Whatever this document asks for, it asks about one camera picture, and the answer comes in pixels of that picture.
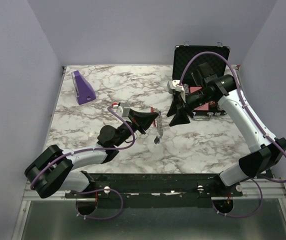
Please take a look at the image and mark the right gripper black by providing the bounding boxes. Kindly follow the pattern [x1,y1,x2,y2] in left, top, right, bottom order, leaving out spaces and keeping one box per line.
[166,88,213,127]

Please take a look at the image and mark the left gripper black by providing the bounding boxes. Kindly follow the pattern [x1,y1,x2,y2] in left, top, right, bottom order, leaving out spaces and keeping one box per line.
[114,108,159,147]

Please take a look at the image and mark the red handled metal key holder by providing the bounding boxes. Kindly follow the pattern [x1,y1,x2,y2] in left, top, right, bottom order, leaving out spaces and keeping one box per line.
[150,107,164,140]

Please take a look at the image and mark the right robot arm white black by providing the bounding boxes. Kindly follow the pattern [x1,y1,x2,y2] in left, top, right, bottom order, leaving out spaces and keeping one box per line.
[167,70,286,196]

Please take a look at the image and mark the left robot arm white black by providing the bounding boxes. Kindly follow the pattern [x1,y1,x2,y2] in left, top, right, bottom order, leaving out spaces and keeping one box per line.
[24,103,159,199]

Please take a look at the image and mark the pink playing card deck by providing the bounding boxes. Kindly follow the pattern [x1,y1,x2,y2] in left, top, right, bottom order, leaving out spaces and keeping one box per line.
[189,86,209,111]

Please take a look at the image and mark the black poker chip case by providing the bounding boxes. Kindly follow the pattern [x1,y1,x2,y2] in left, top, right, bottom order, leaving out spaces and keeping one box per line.
[172,45,231,121]

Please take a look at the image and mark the purple plastic object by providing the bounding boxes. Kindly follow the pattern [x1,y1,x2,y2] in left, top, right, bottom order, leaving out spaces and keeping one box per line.
[71,70,97,105]

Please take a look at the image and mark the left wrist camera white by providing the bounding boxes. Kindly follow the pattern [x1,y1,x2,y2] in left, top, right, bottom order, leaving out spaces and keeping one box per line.
[112,102,131,118]

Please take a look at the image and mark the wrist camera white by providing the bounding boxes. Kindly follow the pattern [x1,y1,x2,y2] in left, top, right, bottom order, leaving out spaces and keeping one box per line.
[112,102,131,118]
[167,80,186,101]

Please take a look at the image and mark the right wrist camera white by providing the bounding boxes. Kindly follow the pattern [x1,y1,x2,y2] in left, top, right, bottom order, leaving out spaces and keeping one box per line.
[167,80,186,101]

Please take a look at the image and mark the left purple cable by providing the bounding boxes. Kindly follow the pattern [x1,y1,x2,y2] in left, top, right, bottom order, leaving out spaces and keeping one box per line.
[29,102,137,221]

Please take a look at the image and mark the black mounting base plate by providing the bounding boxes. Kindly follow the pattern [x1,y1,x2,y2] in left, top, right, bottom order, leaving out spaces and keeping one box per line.
[65,173,243,209]

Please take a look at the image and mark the right aluminium rail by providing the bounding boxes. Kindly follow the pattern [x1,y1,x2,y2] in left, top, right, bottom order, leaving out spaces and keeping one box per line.
[206,178,286,200]

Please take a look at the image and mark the aluminium rail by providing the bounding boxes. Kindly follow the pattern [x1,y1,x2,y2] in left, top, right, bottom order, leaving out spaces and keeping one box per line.
[206,178,286,200]
[22,179,70,201]

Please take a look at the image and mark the left aluminium rail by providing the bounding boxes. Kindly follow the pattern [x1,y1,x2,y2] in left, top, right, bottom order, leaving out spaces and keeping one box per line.
[22,179,70,201]

